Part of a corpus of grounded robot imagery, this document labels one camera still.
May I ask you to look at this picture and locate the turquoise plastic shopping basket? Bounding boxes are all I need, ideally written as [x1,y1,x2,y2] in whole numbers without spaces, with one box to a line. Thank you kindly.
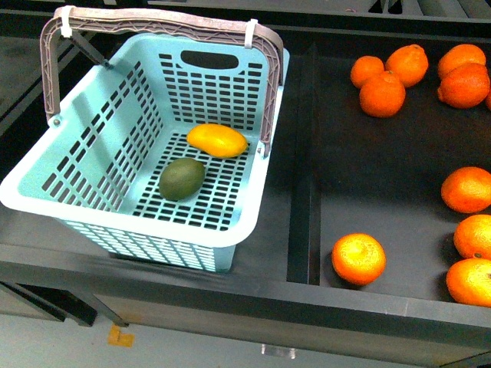
[1,34,269,272]

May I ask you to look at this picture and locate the yellow mango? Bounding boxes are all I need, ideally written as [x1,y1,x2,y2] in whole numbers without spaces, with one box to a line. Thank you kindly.
[186,123,248,159]

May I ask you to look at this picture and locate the orange front left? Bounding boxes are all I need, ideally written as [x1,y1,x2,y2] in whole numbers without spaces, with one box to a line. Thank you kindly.
[331,233,387,286]

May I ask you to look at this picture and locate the brown basket handle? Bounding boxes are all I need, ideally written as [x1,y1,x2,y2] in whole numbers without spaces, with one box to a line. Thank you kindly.
[40,6,284,158]

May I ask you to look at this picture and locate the white zip tie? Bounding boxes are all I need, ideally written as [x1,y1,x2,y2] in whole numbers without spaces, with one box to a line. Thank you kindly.
[244,18,258,49]
[60,5,75,38]

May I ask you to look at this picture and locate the orange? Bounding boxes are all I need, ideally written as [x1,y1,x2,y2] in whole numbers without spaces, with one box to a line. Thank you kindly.
[359,71,406,118]
[331,233,387,286]

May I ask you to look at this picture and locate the orange top centre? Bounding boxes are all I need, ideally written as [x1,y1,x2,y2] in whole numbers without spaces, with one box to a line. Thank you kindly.
[359,71,406,118]

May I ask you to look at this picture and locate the green avocado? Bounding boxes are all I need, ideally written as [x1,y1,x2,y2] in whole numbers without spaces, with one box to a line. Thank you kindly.
[159,157,206,201]

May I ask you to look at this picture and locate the dark wooden display stand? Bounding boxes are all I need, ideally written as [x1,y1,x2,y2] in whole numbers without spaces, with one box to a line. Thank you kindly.
[1,1,490,367]

